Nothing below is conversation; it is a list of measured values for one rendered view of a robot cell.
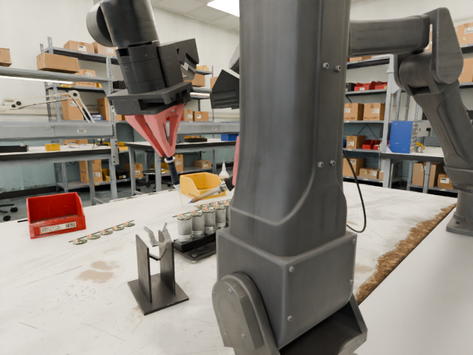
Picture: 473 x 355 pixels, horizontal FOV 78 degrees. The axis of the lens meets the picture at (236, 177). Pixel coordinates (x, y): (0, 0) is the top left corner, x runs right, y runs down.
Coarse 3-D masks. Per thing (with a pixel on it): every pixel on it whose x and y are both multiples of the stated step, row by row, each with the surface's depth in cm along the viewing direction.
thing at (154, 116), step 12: (120, 108) 39; (132, 108) 38; (144, 108) 38; (156, 108) 37; (168, 108) 39; (180, 108) 42; (156, 120) 38; (156, 132) 40; (168, 144) 42; (168, 156) 43
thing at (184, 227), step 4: (180, 220) 50; (184, 220) 50; (188, 220) 50; (180, 224) 50; (184, 224) 50; (188, 224) 50; (180, 228) 50; (184, 228) 50; (188, 228) 50; (180, 232) 50; (184, 232) 50; (188, 232) 50; (180, 236) 50; (184, 236) 50; (188, 236) 50; (180, 240) 50; (184, 240) 50; (188, 240) 50
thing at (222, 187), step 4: (220, 184) 49; (224, 184) 48; (216, 188) 49; (220, 188) 48; (224, 188) 48; (208, 192) 49; (212, 192) 49; (200, 196) 49; (204, 196) 49; (208, 196) 49; (192, 200) 49; (196, 200) 49
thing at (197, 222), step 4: (192, 216) 52; (196, 216) 52; (200, 216) 52; (192, 220) 52; (196, 220) 52; (200, 220) 52; (192, 224) 52; (196, 224) 52; (200, 224) 52; (192, 228) 52; (196, 228) 52; (200, 228) 52; (192, 232) 52; (196, 232) 52; (200, 232) 52; (192, 236) 53; (196, 236) 52; (200, 236) 52
